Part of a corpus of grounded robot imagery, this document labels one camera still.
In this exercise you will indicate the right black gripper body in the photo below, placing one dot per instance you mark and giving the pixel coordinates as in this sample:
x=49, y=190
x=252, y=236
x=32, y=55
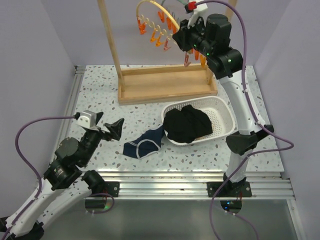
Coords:
x=193, y=37

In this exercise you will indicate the black sock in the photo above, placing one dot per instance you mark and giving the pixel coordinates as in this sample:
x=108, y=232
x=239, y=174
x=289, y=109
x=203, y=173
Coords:
x=178, y=128

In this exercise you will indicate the navy blue underwear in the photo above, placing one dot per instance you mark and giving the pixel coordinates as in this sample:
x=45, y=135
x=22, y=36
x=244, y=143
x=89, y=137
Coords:
x=148, y=143

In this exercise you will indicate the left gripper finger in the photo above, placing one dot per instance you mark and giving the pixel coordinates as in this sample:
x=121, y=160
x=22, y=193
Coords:
x=115, y=129
x=98, y=117

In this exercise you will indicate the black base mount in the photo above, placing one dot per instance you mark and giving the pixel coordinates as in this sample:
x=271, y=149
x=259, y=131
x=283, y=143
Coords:
x=231, y=197
x=102, y=200

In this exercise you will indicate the wooden drying rack frame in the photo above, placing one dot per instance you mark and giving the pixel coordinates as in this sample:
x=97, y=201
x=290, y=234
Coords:
x=165, y=83

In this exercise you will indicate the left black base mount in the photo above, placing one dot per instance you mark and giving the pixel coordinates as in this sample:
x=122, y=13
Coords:
x=102, y=200

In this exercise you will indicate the black underwear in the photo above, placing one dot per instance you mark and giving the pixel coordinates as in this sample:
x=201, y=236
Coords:
x=198, y=121

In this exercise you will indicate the white perforated plastic basket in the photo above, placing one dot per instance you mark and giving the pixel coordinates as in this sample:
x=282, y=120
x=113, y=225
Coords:
x=217, y=110

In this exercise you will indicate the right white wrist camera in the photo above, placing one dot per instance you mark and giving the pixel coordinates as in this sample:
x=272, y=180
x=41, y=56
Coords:
x=195, y=10

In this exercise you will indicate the yellow clip hanger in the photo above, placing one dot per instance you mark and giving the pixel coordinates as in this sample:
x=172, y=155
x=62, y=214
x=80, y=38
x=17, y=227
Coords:
x=158, y=23

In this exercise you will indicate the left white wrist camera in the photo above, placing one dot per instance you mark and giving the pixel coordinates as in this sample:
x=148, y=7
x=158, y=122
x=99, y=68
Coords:
x=86, y=119

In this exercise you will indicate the green clip hanger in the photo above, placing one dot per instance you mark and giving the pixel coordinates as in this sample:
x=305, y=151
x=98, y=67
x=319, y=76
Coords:
x=197, y=56

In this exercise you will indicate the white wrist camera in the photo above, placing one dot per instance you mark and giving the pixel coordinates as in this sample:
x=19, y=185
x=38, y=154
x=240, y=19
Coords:
x=86, y=119
x=195, y=10

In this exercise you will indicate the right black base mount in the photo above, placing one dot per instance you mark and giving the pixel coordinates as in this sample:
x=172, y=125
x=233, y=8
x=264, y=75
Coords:
x=231, y=197

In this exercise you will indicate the aluminium rail frame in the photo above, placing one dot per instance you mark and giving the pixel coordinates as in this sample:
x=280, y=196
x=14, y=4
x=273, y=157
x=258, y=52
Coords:
x=176, y=172

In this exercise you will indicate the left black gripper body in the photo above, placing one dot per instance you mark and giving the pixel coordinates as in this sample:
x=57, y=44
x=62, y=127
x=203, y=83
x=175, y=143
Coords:
x=92, y=139

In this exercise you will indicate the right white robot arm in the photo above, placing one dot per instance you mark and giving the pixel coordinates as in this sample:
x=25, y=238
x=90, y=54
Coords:
x=211, y=38

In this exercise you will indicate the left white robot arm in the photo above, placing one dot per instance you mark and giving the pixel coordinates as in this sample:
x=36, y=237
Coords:
x=64, y=183

